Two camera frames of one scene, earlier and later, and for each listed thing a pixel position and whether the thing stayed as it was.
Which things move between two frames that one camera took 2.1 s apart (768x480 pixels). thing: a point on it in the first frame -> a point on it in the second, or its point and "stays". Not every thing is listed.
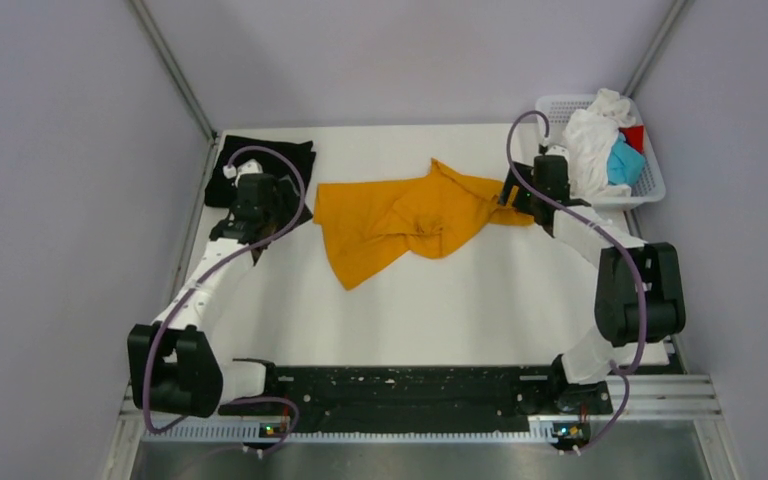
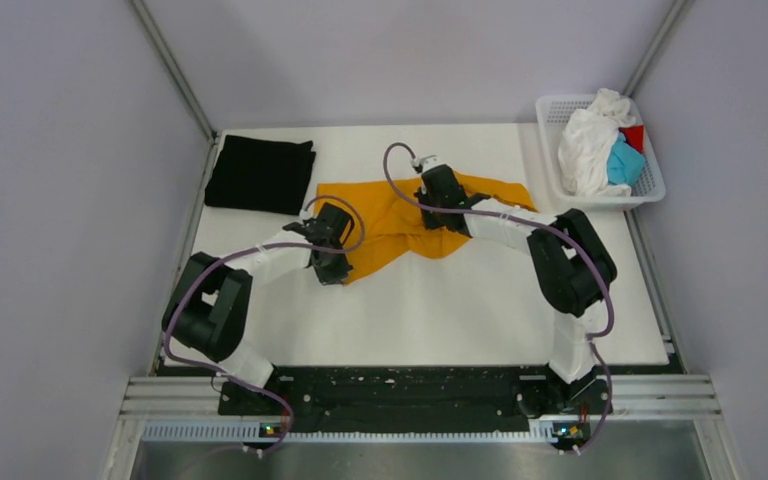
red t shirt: (634, 136) stays
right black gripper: (525, 173) -> (429, 222)
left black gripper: (291, 193) -> (335, 275)
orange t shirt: (373, 225) stays
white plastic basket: (552, 113) stays
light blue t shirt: (625, 164) stays
